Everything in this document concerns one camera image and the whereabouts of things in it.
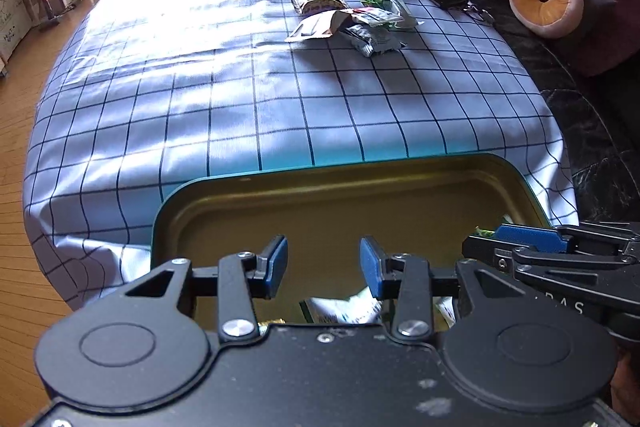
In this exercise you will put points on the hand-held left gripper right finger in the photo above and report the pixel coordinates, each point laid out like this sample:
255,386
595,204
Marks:
369,264

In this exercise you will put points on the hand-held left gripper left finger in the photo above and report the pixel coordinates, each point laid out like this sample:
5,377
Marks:
277,264

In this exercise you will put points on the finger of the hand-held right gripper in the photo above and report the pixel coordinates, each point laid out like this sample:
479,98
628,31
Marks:
530,234
487,249

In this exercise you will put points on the green pea snack packet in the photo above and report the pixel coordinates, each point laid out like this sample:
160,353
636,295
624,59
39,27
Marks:
482,233

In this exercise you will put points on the large silver green packet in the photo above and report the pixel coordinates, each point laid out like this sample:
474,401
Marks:
340,307

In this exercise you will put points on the gold yellow snack packet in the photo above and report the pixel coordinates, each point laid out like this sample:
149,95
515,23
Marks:
272,322

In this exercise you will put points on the gold metal tin tray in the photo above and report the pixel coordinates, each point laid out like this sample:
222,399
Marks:
325,202

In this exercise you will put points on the white green patterned packet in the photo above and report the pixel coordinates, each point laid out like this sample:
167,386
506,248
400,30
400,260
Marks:
397,16

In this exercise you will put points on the small green candy packet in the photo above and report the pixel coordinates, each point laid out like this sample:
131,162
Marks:
374,0

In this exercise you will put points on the brown yellow snack packet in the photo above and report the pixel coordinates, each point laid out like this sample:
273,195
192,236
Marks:
317,1

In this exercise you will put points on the black leather sofa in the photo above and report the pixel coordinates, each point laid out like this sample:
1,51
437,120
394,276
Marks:
590,132

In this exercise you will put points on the white checked tablecloth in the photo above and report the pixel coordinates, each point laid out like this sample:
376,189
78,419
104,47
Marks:
225,107

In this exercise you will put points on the metal keyring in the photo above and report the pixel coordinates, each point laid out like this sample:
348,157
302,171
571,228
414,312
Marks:
479,14

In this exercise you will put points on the purple patterned cushion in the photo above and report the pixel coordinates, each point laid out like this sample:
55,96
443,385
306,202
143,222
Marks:
600,7

